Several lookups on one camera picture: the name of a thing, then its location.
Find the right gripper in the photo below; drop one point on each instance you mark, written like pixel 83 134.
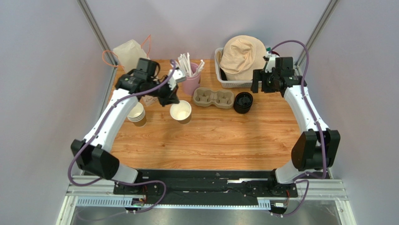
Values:
pixel 257 81

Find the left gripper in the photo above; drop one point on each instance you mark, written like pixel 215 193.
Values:
pixel 171 97

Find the single paper cup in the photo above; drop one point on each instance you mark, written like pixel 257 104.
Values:
pixel 181 112

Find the stack of paper cups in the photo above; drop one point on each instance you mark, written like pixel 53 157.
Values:
pixel 138 115

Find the cardboard cup carrier tray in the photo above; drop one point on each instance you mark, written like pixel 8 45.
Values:
pixel 206 97

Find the white paper takeout bag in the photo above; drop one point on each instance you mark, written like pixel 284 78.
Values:
pixel 128 54

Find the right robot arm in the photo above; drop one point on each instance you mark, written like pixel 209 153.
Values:
pixel 315 150

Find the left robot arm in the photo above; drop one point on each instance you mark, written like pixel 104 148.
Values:
pixel 93 153

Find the pink straw holder cup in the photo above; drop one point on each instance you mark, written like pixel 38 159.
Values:
pixel 191 84

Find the stack of black lids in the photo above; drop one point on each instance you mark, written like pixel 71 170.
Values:
pixel 243 102

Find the wrapped white straws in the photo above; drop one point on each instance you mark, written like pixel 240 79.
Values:
pixel 185 65

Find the beige bucket hat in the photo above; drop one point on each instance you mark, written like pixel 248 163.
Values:
pixel 241 55

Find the white plastic basket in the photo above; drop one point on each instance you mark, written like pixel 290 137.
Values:
pixel 221 77

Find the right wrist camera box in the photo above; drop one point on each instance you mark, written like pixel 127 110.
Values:
pixel 270 60

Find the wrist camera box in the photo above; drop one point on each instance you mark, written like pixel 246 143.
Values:
pixel 270 60
pixel 175 75

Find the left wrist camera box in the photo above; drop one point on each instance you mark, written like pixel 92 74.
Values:
pixel 175 75

